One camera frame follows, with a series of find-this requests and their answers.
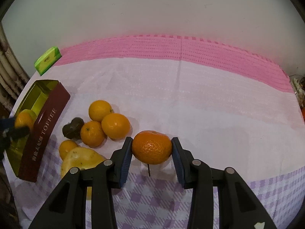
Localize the small orange with twig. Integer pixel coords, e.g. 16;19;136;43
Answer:
131;130;173;177

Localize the yellow pear-shaped fruit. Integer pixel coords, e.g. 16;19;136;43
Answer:
60;146;107;200

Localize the gold and maroon toffee tin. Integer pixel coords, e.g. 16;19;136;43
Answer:
6;80;70;182

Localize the orange with stem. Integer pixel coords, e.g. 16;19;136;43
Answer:
80;121;106;148

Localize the pink and purple checked tablecloth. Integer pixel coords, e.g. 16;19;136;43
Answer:
4;35;304;228

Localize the beige patterned curtain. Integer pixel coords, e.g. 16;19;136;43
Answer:
0;24;30;112

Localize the green tissue pack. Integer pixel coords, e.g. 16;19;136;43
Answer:
34;47;62;76

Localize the dark brown fruit back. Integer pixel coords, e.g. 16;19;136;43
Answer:
62;117;84;140

